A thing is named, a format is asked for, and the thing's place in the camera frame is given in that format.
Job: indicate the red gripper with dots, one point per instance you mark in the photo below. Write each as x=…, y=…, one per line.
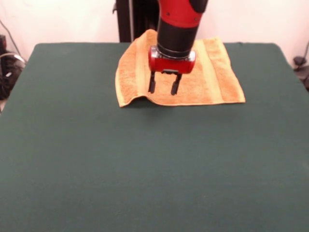
x=169, y=64

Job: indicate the tan terry towel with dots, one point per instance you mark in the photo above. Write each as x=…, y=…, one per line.
x=212, y=77

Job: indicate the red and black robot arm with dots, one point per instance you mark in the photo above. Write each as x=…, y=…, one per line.
x=178, y=31

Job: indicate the dark green table cloth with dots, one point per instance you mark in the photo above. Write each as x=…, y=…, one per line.
x=72, y=145

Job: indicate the black floor equipment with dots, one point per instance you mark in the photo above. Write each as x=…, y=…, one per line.
x=9, y=79
x=299, y=60

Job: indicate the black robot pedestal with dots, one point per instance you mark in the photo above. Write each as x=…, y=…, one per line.
x=125, y=24

